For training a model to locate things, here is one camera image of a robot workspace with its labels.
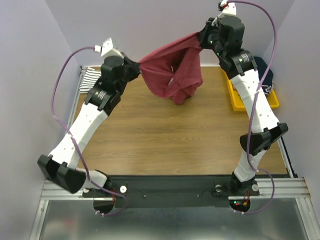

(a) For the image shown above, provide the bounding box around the navy printed tank top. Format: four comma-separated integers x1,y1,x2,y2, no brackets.
253,56,274,97

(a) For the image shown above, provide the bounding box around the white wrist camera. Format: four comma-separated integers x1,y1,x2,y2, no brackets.
218,0,237,18
93,37,123,59

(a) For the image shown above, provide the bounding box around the aluminium rail frame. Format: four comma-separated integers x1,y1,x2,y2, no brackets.
37,66,316,240

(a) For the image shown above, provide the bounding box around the yellow plastic tray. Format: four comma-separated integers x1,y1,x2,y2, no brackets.
222,70,280,112

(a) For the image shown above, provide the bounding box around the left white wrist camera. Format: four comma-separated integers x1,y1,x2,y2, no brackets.
93,37,123,59

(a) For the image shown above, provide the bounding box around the maroon red tank top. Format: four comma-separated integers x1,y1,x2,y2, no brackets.
139,32,203,104

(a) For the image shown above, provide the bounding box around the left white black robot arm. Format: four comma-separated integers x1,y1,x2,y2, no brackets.
37,56,140,197

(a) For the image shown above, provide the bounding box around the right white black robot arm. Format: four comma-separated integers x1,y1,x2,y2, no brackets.
198,15,289,195

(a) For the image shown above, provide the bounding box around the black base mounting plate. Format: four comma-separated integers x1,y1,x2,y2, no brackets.
82,174,260,208

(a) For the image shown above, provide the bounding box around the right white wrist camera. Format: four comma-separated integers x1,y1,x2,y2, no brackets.
218,0,237,18

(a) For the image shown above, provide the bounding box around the striped white folded tank top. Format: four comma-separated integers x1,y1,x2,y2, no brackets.
79,66,101,94

